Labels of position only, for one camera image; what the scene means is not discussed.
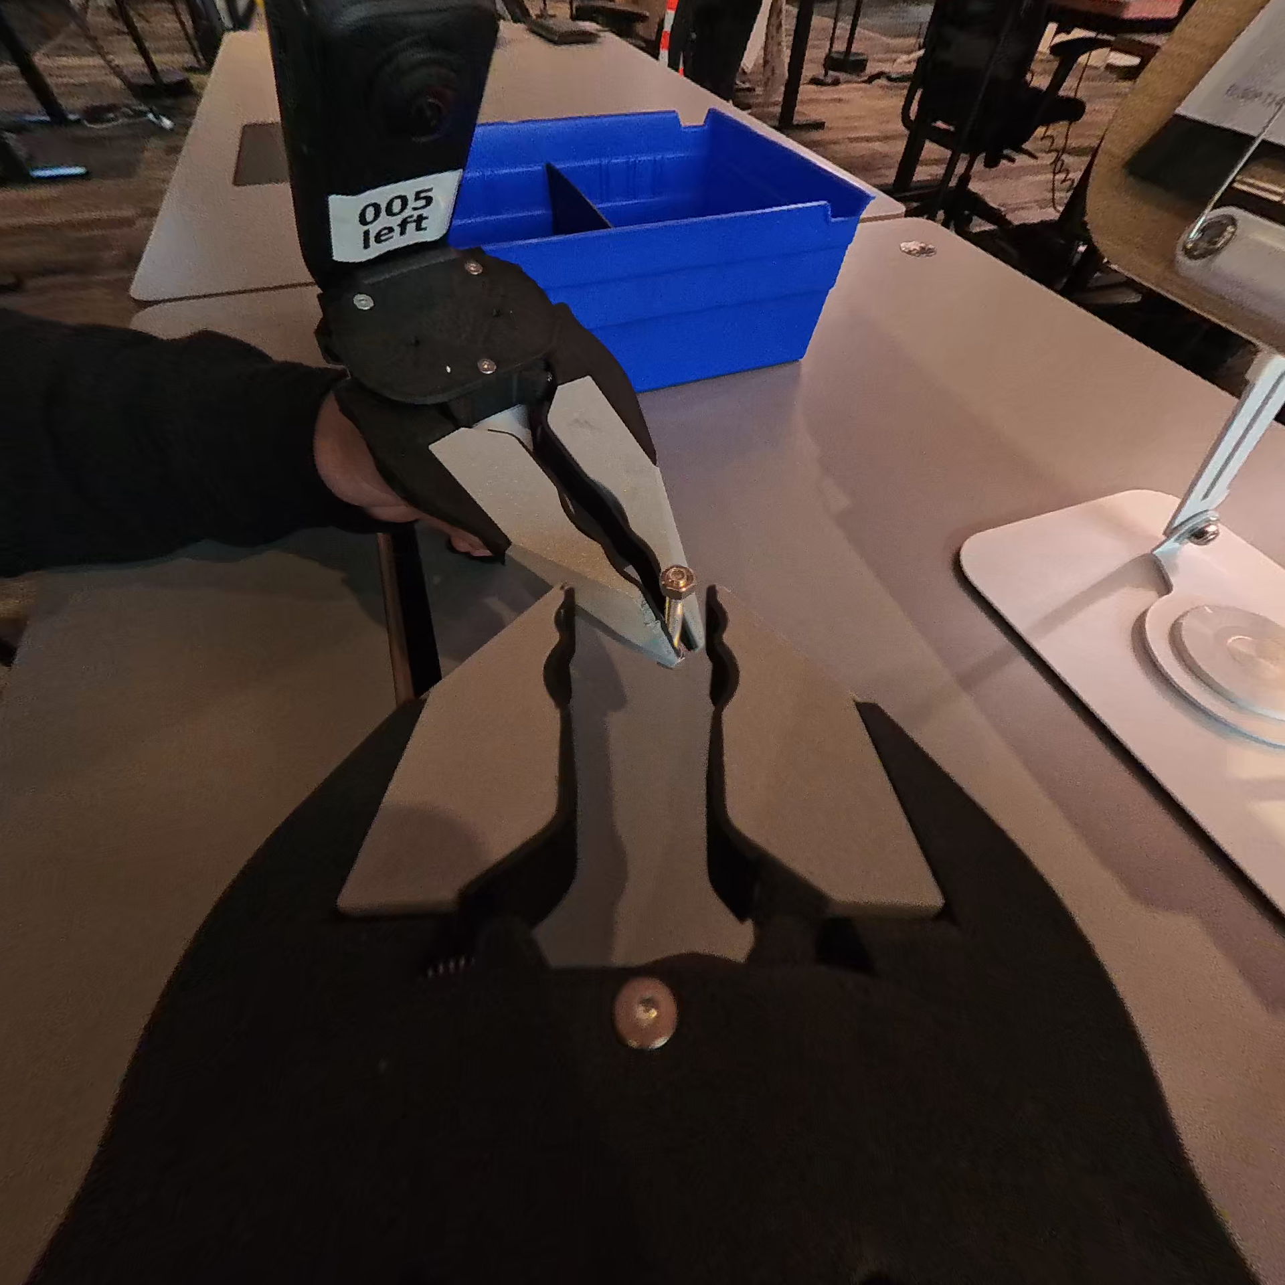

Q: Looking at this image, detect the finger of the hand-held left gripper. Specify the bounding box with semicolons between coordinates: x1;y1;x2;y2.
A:
430;405;689;668
542;373;705;651

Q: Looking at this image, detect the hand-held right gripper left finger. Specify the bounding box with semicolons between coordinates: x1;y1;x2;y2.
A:
338;586;582;936

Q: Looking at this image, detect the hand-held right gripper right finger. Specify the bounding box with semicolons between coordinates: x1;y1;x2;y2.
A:
705;586;947;924

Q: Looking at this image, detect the metal bolt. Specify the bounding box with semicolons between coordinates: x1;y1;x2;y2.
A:
658;564;698;658

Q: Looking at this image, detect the blue plastic bin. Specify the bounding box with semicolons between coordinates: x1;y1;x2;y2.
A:
447;107;873;396

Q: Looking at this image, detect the person's left forearm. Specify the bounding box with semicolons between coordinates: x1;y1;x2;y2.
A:
0;306;348;581

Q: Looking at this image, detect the person's left hand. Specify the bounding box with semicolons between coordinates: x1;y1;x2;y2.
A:
313;392;500;560

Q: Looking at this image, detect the dark rectangular table panel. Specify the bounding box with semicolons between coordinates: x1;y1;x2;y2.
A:
234;123;293;185

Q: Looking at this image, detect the white folding laptop stand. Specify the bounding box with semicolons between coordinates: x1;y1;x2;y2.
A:
959;125;1285;917

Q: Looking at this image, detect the black office chair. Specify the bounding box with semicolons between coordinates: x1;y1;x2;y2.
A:
891;0;1106;233

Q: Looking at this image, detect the tan board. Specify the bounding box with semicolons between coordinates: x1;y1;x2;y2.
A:
1088;0;1285;301

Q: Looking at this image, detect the coiled black cable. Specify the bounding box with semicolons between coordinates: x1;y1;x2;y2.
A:
1046;121;1079;217

